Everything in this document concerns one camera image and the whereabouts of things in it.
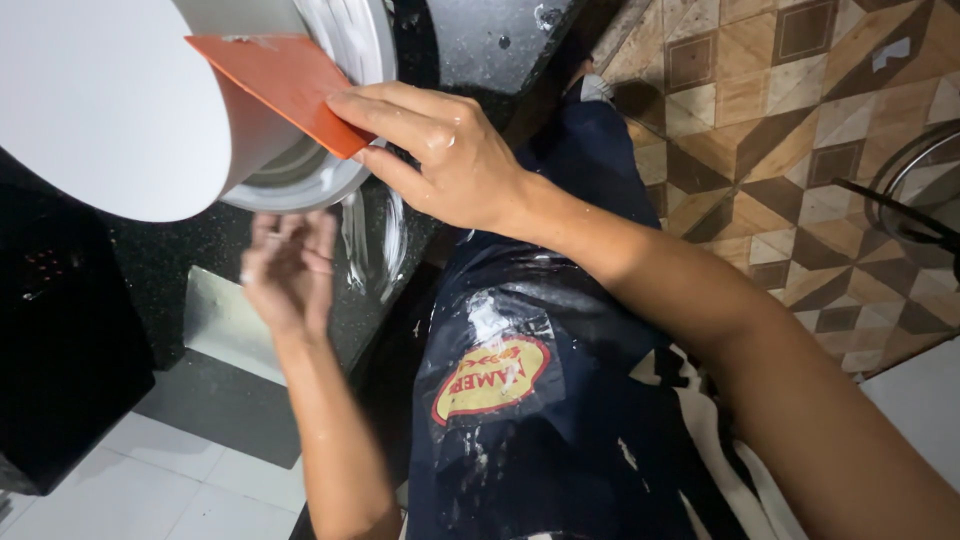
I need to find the person's left hand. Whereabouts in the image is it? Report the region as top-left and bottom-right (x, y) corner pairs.
(239, 211), (340, 340)

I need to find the person's right hand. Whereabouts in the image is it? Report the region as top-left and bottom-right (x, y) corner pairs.
(326, 80), (551, 239)

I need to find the orange plastic scraper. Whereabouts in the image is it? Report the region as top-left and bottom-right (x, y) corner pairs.
(184, 33), (378, 161)

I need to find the flat metal sheet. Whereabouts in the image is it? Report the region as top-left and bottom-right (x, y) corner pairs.
(182, 265), (303, 388)

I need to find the white cake turntable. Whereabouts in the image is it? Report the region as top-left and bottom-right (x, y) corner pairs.
(219, 0), (399, 214)

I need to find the white frosted round cake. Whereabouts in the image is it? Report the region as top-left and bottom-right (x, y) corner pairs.
(0, 0), (310, 224)

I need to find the black appliance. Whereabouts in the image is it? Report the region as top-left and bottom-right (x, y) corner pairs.
(0, 183), (157, 498)

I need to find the dark blue apron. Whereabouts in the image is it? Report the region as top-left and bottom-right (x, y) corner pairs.
(405, 75), (751, 540)

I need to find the person's white shoe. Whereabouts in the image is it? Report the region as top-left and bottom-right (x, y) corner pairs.
(576, 72), (618, 106)

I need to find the black and white striped garment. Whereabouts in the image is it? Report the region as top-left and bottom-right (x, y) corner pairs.
(628, 343), (815, 540)

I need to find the metal bowl on black stand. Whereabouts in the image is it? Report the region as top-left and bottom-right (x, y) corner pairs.
(831, 123), (960, 285)

